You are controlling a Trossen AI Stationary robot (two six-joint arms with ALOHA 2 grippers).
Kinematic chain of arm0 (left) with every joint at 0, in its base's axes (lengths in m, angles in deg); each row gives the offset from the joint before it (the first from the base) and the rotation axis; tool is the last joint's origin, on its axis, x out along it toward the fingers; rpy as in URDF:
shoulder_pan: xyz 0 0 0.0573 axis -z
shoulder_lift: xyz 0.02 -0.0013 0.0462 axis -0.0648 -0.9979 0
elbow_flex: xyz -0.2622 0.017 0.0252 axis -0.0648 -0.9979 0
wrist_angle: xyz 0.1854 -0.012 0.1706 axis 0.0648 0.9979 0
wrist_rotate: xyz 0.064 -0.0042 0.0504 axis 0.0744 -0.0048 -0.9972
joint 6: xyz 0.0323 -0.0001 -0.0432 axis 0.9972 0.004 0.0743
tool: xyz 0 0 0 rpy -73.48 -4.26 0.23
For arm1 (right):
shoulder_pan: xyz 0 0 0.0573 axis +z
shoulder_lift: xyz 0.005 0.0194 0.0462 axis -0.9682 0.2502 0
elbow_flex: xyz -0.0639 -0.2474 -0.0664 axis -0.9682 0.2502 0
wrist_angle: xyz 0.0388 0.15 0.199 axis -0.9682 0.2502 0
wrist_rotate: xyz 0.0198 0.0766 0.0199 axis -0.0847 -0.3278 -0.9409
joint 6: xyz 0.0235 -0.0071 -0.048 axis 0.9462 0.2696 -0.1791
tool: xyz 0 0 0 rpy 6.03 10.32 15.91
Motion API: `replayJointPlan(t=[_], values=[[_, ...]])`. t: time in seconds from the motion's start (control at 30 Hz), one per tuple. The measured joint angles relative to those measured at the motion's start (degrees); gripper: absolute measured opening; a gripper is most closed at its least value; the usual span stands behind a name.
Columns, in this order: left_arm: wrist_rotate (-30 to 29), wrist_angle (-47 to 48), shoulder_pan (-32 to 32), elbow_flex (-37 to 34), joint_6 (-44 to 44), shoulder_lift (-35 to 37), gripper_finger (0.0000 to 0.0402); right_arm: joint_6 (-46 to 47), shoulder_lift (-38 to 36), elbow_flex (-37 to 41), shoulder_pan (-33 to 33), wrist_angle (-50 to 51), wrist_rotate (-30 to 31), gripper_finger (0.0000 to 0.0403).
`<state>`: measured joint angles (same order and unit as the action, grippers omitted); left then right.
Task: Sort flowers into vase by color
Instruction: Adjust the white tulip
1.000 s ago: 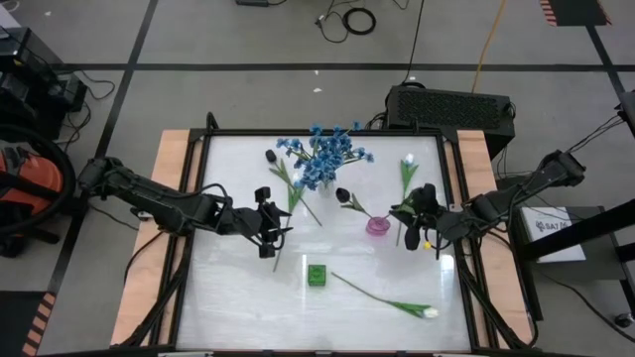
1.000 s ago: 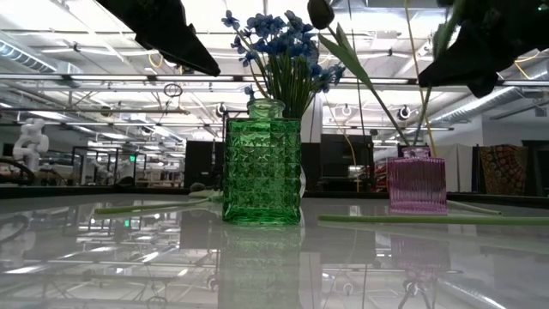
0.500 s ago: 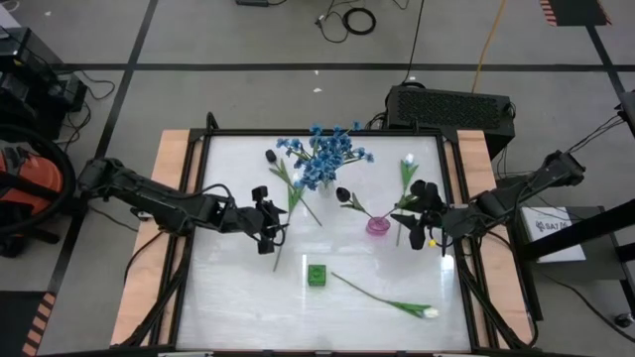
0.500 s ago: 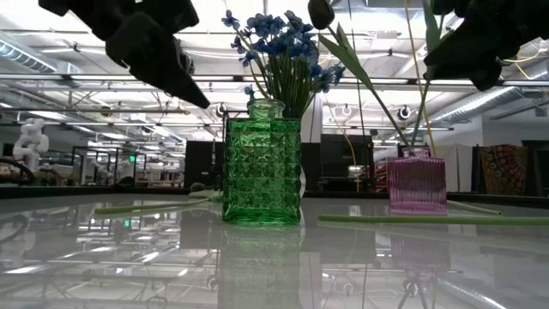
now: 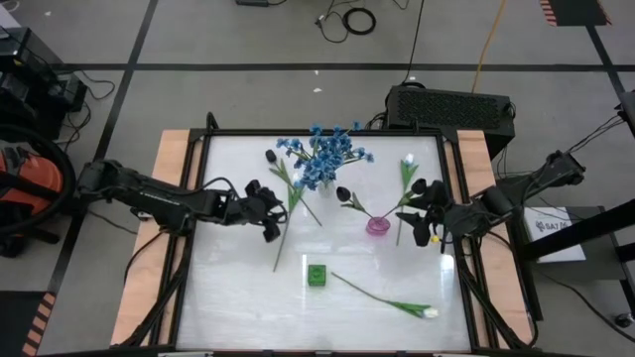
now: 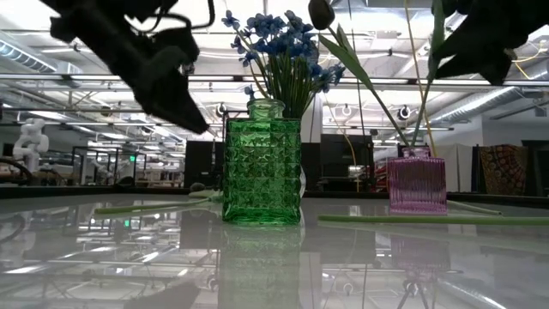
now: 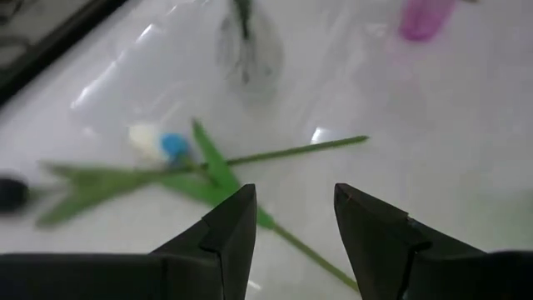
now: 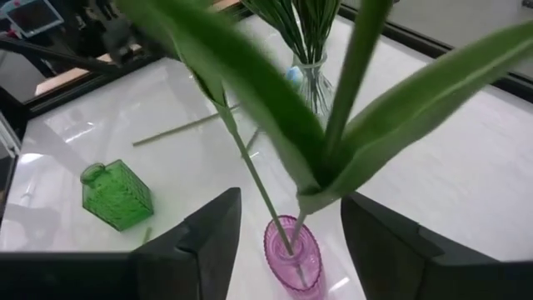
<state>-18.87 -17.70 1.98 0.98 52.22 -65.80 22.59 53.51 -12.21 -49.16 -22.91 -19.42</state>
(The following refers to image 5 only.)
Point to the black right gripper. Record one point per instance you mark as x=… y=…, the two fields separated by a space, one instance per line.
x=459 y=220

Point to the black mat with orange stripes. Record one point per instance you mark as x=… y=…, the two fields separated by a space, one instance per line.
x=575 y=12
x=20 y=322

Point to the green cut-glass vase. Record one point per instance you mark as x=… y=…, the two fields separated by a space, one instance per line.
x=316 y=275

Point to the black metal support beam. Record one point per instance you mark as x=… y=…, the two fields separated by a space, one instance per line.
x=580 y=230

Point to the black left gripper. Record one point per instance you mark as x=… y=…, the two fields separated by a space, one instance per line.
x=248 y=208

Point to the black equipment rack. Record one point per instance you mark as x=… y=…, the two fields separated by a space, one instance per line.
x=30 y=89

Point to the black caster wheel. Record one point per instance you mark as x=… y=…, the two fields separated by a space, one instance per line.
x=623 y=320

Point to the pink ribbed glass vase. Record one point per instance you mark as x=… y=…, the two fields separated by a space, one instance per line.
x=378 y=226

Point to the clear glass vase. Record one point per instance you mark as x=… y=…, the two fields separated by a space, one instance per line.
x=326 y=191

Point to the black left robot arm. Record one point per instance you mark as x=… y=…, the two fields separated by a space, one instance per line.
x=149 y=196

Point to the orange and black vacuum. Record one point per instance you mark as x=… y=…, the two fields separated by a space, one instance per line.
x=35 y=173

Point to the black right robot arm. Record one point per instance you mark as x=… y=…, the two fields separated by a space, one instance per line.
x=526 y=191

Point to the wooden side board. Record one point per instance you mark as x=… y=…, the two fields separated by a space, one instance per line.
x=149 y=277
x=471 y=158

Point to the black side table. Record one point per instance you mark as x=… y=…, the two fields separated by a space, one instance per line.
x=600 y=270

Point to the black perforated computer case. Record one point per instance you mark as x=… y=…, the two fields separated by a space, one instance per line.
x=446 y=109

